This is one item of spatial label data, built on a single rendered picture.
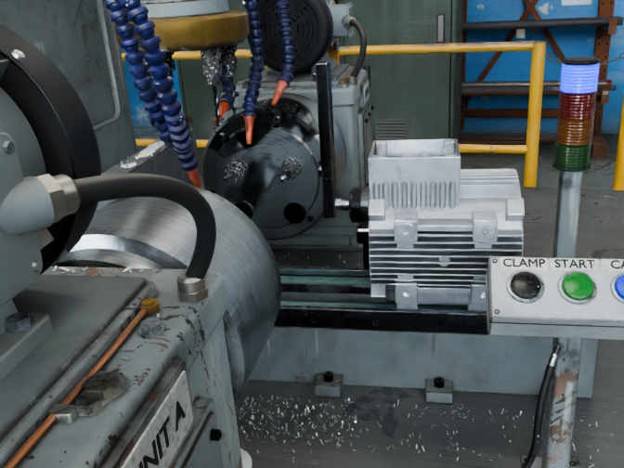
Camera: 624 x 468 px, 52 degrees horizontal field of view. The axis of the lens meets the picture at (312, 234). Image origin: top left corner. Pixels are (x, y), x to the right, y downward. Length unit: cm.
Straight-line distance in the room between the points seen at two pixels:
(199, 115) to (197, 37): 373
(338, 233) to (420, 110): 272
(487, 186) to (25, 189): 66
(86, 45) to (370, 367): 65
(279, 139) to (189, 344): 74
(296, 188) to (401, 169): 35
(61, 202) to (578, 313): 51
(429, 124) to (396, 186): 325
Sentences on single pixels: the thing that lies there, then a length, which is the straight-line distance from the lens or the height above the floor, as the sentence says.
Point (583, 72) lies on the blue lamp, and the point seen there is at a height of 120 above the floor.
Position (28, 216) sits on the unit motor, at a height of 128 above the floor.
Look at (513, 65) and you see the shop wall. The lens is 593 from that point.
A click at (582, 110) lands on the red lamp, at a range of 120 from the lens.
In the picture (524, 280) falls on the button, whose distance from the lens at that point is 69.
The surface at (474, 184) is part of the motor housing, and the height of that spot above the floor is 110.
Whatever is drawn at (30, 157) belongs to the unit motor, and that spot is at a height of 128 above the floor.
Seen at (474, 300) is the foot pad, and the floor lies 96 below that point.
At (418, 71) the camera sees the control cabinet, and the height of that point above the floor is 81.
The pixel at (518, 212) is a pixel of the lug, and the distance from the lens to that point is 86.
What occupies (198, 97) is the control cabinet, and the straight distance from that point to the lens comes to 456.
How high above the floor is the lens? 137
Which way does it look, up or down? 22 degrees down
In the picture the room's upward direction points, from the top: 4 degrees counter-clockwise
